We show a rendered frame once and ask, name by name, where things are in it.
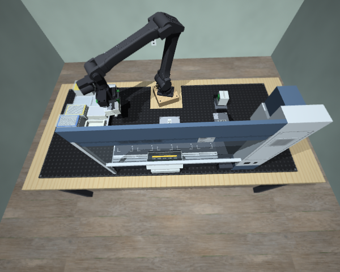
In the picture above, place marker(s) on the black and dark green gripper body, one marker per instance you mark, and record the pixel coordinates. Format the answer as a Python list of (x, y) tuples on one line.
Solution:
[(115, 95)]

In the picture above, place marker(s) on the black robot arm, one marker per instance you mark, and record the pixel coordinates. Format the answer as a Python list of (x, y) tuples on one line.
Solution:
[(160, 25)]

